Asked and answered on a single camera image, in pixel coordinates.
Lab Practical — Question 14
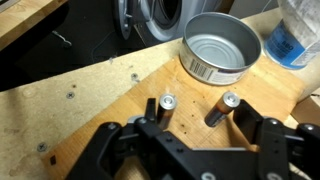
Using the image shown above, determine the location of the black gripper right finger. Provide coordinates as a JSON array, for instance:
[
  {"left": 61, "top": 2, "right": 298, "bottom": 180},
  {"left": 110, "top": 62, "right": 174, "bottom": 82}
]
[{"left": 231, "top": 99, "right": 290, "bottom": 180}]

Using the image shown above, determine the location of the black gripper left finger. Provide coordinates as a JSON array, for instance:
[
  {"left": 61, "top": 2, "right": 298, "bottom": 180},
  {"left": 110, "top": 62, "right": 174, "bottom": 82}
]
[{"left": 134, "top": 97, "right": 193, "bottom": 161}]

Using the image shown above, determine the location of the white round cap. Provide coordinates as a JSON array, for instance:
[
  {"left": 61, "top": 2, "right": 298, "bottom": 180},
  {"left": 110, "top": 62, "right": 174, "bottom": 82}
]
[{"left": 156, "top": 93, "right": 178, "bottom": 131}]

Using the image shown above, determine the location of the black copper AA battery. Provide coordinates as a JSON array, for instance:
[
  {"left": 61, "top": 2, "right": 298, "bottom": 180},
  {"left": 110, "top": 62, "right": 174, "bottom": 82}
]
[{"left": 203, "top": 91, "right": 241, "bottom": 129}]

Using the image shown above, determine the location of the white tin can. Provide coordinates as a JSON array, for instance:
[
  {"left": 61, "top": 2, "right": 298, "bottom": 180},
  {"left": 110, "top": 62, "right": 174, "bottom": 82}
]
[{"left": 178, "top": 11, "right": 263, "bottom": 87}]

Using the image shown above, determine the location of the wooden board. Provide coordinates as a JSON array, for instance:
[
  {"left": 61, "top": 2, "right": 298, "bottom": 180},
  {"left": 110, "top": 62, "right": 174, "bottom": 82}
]
[{"left": 41, "top": 54, "right": 306, "bottom": 180}]

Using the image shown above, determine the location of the blue white canister bottle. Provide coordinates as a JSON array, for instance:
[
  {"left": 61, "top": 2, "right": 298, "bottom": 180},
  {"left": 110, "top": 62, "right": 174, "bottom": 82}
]
[{"left": 263, "top": 0, "right": 320, "bottom": 71}]

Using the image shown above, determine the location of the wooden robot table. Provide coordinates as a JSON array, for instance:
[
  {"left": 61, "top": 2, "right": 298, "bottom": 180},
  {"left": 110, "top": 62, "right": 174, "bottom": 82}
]
[{"left": 0, "top": 0, "right": 70, "bottom": 52}]

